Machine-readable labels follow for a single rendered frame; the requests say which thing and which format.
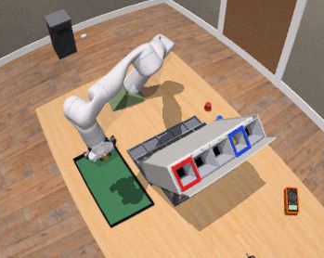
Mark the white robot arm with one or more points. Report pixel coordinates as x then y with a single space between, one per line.
81 113

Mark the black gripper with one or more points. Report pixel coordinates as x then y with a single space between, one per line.
111 139

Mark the orange digital multimeter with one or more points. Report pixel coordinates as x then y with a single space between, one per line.
291 201

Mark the red rectangular frame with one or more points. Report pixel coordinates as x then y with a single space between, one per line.
195 170

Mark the blue square frame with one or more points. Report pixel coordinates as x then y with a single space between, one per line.
231 141

